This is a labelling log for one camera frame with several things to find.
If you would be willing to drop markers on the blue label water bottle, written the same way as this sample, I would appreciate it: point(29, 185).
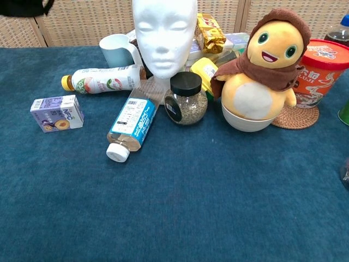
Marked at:
point(135, 120)

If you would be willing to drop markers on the green chips can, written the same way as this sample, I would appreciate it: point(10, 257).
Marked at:
point(345, 114)

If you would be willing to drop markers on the round rattan coaster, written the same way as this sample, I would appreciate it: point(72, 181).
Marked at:
point(297, 118)

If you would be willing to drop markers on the light blue mug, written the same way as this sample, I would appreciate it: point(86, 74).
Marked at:
point(115, 52)

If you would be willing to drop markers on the purple juice carton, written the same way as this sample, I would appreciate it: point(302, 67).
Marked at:
point(58, 114)

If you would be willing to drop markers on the red instant noodle cup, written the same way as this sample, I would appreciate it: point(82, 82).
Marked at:
point(321, 73)

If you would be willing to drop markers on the white snack bag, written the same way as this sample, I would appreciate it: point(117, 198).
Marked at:
point(195, 50)

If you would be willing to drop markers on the white bowl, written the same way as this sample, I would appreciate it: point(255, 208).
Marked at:
point(246, 124)

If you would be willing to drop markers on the black flat packet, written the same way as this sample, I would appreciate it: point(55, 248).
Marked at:
point(227, 58)

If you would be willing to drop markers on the white foam mannequin head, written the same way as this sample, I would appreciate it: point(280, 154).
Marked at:
point(165, 35)

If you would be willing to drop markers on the dark drink bottle brown cap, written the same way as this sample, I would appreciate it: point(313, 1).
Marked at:
point(147, 74)

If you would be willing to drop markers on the glass jar black lid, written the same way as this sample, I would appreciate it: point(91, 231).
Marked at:
point(186, 106)

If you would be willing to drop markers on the rattan folding screen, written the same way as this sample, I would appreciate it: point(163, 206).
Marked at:
point(81, 24)

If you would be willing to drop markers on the cola bottle blue cap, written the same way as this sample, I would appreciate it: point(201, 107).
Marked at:
point(339, 35)

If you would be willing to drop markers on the white box pastel squares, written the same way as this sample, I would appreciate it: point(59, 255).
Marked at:
point(237, 41)

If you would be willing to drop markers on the gold snack bag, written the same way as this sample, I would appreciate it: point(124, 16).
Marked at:
point(210, 35)

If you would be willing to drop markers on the yellow box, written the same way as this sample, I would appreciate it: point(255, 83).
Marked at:
point(205, 69)

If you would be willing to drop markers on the white peach drink bottle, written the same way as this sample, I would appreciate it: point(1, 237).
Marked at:
point(103, 80)

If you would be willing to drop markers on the blue table cloth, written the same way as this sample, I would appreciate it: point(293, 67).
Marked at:
point(174, 204)

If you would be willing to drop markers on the yellow plush brown hood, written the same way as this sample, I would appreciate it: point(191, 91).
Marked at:
point(253, 92)

